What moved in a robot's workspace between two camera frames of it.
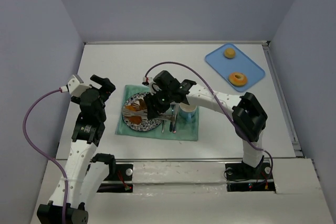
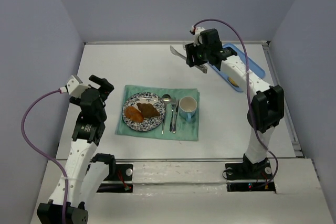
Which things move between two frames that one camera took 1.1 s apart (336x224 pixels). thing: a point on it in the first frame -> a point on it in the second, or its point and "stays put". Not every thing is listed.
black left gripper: [104, 87] stays put
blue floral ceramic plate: [135, 114] stays put
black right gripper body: [153, 106] -> [191, 55]
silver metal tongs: [134, 109] -> [201, 67]
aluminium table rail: [202, 160] stays put
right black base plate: [242, 171] stays put
